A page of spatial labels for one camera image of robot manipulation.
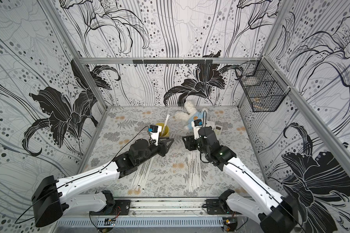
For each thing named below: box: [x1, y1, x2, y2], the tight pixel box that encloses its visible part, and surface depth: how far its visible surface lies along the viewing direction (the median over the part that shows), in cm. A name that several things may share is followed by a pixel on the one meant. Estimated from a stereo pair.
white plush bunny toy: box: [174, 99, 215, 131], surface depth 108 cm
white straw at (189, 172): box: [187, 153, 193, 193], surface depth 86 cm
